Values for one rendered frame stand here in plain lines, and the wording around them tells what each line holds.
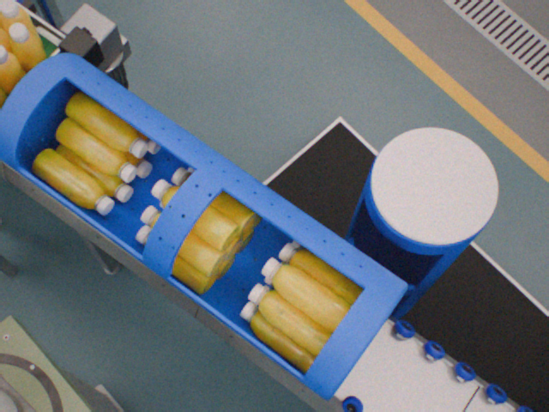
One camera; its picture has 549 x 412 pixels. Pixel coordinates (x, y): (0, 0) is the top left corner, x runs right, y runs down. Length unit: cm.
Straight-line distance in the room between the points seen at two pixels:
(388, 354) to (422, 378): 9
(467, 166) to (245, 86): 138
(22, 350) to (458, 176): 100
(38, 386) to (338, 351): 61
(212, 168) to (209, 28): 163
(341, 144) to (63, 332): 116
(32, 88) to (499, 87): 196
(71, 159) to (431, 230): 82
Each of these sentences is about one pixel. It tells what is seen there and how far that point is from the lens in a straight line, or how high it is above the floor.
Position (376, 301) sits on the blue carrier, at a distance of 149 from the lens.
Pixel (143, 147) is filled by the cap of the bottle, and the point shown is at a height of 112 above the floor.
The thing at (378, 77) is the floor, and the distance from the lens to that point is 308.
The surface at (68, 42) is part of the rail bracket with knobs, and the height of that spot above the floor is 100.
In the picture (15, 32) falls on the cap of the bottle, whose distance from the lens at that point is 193.
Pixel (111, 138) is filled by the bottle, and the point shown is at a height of 113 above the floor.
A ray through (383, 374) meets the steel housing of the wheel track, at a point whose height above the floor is 93.
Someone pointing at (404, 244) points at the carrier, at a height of 99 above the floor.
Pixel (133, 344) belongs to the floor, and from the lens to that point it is 273.
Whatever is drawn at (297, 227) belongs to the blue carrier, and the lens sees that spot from 153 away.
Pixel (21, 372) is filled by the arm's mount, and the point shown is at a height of 106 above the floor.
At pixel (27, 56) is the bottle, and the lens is 196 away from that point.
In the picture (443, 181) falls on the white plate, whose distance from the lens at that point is 179.
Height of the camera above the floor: 266
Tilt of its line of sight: 71 degrees down
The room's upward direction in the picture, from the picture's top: straight up
